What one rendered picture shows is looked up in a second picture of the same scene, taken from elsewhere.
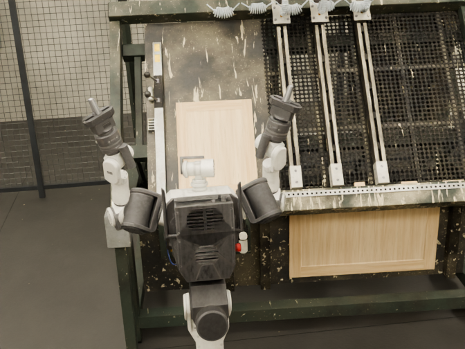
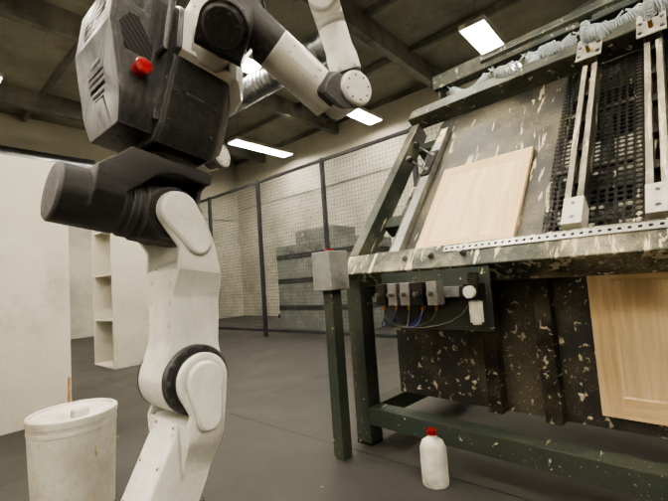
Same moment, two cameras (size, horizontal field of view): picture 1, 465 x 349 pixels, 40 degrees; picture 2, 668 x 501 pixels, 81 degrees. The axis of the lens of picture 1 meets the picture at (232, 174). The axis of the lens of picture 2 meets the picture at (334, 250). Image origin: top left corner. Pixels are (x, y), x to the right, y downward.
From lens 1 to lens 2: 2.42 m
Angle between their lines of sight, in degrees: 53
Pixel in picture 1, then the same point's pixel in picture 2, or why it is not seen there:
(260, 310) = (523, 444)
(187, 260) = (85, 98)
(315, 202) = (605, 244)
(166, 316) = (396, 415)
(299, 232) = (612, 329)
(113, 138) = not seen: hidden behind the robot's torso
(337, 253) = not seen: outside the picture
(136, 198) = not seen: hidden behind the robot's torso
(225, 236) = (104, 32)
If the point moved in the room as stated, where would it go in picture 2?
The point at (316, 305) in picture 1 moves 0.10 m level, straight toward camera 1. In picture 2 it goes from (641, 468) to (628, 480)
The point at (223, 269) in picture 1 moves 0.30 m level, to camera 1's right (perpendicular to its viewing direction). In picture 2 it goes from (111, 103) to (169, 21)
